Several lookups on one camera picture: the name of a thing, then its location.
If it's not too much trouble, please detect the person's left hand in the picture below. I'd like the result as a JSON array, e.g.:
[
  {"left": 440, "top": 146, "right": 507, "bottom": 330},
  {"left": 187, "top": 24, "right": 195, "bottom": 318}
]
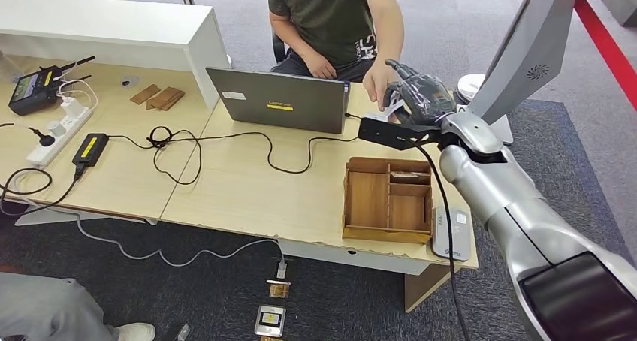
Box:
[{"left": 362, "top": 59, "right": 402, "bottom": 112}]

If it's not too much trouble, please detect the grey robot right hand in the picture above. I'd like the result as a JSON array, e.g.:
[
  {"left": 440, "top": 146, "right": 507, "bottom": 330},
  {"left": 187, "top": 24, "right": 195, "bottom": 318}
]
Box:
[{"left": 383, "top": 59, "right": 456, "bottom": 127}]

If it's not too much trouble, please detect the person's right hand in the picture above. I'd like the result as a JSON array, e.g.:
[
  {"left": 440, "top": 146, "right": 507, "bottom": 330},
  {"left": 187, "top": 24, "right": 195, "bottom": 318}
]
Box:
[{"left": 303, "top": 55, "right": 337, "bottom": 80}]

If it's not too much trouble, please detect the white ID card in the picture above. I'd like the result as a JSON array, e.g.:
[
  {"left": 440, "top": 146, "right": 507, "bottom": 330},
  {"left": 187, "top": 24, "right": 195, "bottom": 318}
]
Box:
[{"left": 364, "top": 99, "right": 405, "bottom": 124}]

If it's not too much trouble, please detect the wooden organizer tray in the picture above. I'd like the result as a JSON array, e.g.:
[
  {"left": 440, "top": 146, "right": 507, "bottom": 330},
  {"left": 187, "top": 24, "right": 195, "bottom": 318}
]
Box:
[{"left": 342, "top": 156, "right": 434, "bottom": 245}]

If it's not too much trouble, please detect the seated person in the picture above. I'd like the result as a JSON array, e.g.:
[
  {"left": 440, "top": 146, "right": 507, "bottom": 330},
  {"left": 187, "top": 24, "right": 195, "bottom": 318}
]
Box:
[{"left": 266, "top": 0, "right": 405, "bottom": 112}]

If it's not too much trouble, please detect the grey white card reader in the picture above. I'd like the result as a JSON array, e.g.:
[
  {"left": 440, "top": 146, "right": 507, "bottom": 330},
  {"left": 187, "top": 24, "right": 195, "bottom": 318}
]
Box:
[{"left": 430, "top": 207, "right": 472, "bottom": 263}]

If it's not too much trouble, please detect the plain wooden card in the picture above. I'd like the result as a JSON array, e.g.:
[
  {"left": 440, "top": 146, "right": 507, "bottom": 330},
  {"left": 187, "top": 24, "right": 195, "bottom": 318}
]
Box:
[
  {"left": 145, "top": 86, "right": 182, "bottom": 110},
  {"left": 158, "top": 90, "right": 186, "bottom": 112},
  {"left": 130, "top": 84, "right": 162, "bottom": 105}
]

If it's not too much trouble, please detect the standing person's leg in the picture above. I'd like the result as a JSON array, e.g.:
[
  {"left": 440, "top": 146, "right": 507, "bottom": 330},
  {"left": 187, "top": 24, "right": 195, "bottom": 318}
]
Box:
[{"left": 0, "top": 272, "right": 120, "bottom": 341}]

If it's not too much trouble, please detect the white round base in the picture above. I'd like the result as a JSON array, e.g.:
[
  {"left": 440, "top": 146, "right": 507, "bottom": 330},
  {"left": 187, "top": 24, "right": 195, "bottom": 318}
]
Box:
[{"left": 457, "top": 73, "right": 486, "bottom": 106}]

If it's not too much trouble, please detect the grey laptop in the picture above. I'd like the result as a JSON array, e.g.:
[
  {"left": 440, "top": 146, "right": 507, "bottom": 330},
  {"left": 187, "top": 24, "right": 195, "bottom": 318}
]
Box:
[{"left": 205, "top": 67, "right": 351, "bottom": 135}]

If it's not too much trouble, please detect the white kiosk stand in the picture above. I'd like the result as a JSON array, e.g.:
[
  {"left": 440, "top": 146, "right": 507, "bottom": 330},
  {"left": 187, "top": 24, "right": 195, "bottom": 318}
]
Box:
[{"left": 456, "top": 0, "right": 620, "bottom": 146}]

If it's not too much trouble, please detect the wooden desk leg panel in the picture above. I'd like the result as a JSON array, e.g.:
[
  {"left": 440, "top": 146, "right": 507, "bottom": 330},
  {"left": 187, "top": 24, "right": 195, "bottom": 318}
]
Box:
[{"left": 404, "top": 264, "right": 463, "bottom": 314}]

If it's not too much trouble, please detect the white counter shelf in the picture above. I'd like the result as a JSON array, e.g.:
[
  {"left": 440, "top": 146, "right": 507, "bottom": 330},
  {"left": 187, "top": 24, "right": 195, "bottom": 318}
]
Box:
[{"left": 0, "top": 0, "right": 232, "bottom": 111}]

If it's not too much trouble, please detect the brass floor socket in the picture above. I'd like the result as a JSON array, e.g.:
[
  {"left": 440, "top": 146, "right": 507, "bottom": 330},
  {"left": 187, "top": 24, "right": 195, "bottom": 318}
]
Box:
[{"left": 266, "top": 279, "right": 291, "bottom": 300}]

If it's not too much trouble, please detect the black power adapter yellow label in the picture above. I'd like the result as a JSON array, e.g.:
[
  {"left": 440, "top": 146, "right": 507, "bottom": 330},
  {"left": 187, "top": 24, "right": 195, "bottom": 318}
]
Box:
[{"left": 71, "top": 133, "right": 110, "bottom": 168}]

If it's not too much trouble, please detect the silver floor socket box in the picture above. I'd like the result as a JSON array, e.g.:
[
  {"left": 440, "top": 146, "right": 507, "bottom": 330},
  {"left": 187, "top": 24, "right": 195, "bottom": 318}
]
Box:
[{"left": 254, "top": 305, "right": 287, "bottom": 338}]

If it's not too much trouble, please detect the white power strip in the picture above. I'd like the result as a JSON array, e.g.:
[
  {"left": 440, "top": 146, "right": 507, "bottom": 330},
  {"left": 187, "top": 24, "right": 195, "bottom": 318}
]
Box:
[{"left": 26, "top": 107, "right": 95, "bottom": 169}]

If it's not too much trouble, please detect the black plug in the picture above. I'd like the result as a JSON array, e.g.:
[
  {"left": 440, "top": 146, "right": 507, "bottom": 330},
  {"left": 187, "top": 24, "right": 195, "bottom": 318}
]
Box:
[{"left": 29, "top": 126, "right": 56, "bottom": 148}]

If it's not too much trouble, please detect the black handheld controller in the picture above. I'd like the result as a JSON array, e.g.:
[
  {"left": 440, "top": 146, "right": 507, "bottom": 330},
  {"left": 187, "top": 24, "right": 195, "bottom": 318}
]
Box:
[{"left": 8, "top": 55, "right": 97, "bottom": 116}]

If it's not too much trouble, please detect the white shoe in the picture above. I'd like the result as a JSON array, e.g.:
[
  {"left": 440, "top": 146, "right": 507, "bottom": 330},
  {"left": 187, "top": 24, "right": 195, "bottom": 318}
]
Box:
[{"left": 117, "top": 322, "right": 157, "bottom": 341}]

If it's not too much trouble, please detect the black laptop power cable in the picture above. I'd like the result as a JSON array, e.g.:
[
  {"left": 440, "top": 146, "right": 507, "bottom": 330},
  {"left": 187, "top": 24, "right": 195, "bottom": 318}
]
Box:
[{"left": 107, "top": 113, "right": 362, "bottom": 186}]

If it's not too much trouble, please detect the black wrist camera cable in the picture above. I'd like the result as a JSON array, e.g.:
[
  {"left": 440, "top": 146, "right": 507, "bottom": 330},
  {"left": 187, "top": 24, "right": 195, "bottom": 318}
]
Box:
[{"left": 408, "top": 139, "right": 471, "bottom": 341}]

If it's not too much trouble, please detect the white floor cable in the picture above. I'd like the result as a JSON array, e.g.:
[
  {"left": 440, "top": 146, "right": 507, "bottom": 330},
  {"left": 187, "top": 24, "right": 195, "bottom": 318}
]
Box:
[{"left": 10, "top": 169, "right": 290, "bottom": 280}]

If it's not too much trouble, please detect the white charger with cable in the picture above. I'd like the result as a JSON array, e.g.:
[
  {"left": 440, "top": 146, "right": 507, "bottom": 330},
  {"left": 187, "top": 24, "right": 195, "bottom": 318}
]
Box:
[{"left": 57, "top": 79, "right": 99, "bottom": 124}]

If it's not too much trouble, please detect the black mains cable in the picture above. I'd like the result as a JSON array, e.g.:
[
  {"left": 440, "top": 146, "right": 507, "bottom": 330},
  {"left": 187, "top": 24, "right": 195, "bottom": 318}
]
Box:
[{"left": 0, "top": 164, "right": 85, "bottom": 218}]

